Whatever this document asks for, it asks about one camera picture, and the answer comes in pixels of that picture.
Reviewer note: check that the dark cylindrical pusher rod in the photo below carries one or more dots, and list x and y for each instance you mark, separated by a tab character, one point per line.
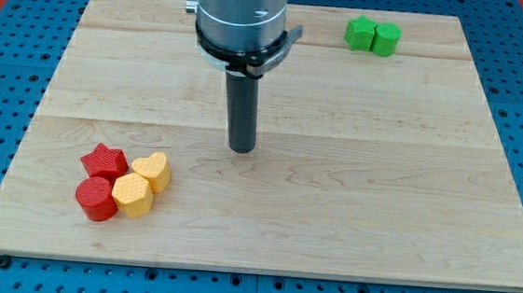
242	95

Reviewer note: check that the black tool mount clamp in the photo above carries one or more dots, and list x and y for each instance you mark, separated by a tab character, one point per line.
253	64

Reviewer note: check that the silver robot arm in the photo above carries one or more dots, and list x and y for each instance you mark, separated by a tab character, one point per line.
245	39

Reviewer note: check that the green star block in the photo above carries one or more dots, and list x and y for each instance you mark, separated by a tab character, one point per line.
360	32

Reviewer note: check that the red star block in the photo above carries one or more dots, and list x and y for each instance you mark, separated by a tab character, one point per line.
105	162

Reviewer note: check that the yellow heart block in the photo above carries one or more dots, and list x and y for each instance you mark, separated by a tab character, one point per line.
155	169

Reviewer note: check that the green cylinder block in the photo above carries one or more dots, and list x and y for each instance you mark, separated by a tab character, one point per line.
386	39

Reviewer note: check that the yellow hexagon block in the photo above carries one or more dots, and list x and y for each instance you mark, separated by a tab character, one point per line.
132	195

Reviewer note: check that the wooden board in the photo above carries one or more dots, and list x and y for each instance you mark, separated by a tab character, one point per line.
368	169

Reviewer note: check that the red cylinder block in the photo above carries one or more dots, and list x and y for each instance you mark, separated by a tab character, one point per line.
94	195

